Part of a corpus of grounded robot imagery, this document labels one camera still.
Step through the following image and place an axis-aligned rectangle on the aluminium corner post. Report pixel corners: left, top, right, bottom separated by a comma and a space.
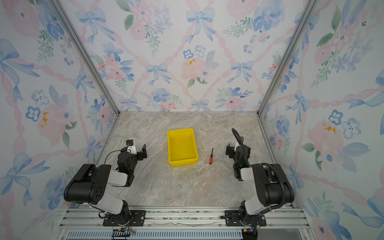
257, 0, 318, 118
48, 0, 121, 116

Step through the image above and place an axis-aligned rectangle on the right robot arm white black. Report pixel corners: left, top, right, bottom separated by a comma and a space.
221, 144, 295, 227

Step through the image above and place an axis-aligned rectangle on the left aluminium corner post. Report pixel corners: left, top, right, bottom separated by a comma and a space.
48, 0, 121, 116

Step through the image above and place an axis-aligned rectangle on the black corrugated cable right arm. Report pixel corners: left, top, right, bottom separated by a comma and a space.
231, 128, 287, 211

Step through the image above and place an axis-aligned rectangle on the thin black cable left arm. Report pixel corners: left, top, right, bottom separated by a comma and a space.
103, 149, 127, 165

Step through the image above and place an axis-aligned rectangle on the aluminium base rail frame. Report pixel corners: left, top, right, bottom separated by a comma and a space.
54, 205, 315, 240

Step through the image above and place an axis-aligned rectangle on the right aluminium corner post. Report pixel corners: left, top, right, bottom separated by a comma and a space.
257, 0, 318, 118

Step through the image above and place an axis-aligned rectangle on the left wrist camera white blue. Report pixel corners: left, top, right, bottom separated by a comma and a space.
126, 139, 137, 155

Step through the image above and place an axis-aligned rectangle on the yellow plastic bin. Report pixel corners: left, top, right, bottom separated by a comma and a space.
167, 129, 199, 167

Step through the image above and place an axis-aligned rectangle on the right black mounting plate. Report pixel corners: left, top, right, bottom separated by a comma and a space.
220, 210, 267, 228

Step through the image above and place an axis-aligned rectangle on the black mounting plate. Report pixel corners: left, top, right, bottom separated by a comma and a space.
103, 210, 147, 227
220, 210, 267, 228

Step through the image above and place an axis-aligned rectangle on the red black screwdriver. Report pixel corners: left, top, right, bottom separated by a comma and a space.
209, 148, 214, 165

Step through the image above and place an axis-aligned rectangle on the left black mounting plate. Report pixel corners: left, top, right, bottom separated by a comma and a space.
103, 210, 147, 227

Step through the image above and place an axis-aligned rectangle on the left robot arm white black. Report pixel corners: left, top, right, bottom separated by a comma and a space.
64, 139, 148, 228

